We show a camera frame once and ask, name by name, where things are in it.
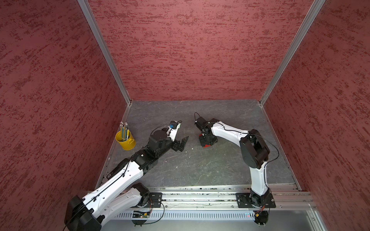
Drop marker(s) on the aluminium corner post right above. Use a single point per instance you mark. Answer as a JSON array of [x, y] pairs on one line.
[[301, 33]]

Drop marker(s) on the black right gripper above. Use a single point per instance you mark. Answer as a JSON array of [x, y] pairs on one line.
[[204, 142]]

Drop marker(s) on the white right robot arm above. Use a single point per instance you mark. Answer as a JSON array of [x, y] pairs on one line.
[[254, 152]]

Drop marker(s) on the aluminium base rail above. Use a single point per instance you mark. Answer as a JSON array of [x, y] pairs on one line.
[[223, 197]]

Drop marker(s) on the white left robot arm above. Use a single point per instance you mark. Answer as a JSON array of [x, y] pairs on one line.
[[122, 191]]

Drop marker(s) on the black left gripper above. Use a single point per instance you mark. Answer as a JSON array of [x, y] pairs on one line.
[[176, 143]]

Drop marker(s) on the aluminium corner post left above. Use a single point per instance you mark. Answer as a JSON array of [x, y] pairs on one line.
[[88, 14]]

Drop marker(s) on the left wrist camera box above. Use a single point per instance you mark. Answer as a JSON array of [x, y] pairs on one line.
[[173, 128]]

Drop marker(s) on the perforated cable tray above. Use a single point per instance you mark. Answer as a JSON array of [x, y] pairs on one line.
[[217, 215]]

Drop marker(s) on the aluminium corner post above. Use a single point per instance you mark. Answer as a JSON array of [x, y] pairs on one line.
[[301, 33], [88, 14]]

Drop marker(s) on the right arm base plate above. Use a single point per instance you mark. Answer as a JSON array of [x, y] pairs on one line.
[[245, 200]]

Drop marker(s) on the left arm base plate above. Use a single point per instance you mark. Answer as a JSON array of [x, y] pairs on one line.
[[150, 200]]

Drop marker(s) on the yellow metal pencil cup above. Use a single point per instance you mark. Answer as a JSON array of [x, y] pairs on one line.
[[128, 144]]

